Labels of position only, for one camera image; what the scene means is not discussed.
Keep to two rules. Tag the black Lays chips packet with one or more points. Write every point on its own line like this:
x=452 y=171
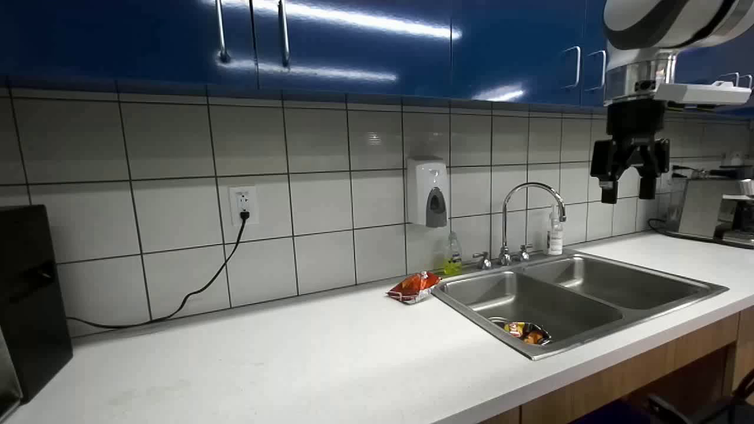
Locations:
x=523 y=331

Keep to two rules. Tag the red snack packet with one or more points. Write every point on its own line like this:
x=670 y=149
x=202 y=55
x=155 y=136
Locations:
x=413 y=289

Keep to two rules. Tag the chrome gooseneck faucet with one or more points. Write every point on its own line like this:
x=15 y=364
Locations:
x=534 y=188

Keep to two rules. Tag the stainless steel double sink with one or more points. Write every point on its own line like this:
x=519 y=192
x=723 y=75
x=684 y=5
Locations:
x=549 y=303

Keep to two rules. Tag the small white bottle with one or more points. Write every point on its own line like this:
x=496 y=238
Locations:
x=556 y=238

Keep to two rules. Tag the white wall power outlet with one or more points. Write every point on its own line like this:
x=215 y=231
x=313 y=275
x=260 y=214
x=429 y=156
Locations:
x=243 y=204

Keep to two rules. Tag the black countertop appliance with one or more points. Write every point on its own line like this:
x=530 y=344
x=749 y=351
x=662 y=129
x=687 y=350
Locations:
x=28 y=297

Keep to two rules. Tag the silver coffee machine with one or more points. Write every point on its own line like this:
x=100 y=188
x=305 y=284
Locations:
x=708 y=208

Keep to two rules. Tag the black chair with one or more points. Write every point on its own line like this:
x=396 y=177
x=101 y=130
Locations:
x=727 y=403

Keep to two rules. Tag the white wall soap dispenser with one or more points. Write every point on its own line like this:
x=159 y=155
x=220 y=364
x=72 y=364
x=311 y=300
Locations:
x=428 y=192

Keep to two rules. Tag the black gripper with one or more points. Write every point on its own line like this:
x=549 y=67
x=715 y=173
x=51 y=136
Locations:
x=635 y=125

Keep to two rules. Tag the glossy blue wall cabinets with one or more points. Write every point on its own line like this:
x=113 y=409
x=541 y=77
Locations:
x=377 y=47

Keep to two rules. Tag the wooden base cabinet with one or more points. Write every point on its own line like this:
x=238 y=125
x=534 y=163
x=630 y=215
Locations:
x=627 y=373

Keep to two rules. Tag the green dish soap bottle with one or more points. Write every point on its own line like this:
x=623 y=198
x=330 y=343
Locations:
x=449 y=262

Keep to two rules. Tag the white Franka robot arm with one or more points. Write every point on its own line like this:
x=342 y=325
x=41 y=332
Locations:
x=668 y=25

